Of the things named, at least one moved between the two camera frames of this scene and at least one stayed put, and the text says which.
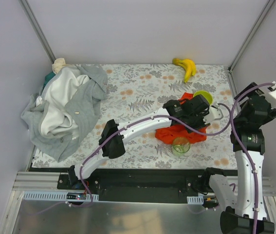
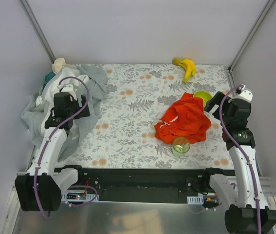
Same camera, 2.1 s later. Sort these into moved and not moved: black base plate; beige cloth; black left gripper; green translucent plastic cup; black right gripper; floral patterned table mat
Moved: black left gripper; black right gripper
Not moved: floral patterned table mat; green translucent plastic cup; beige cloth; black base plate
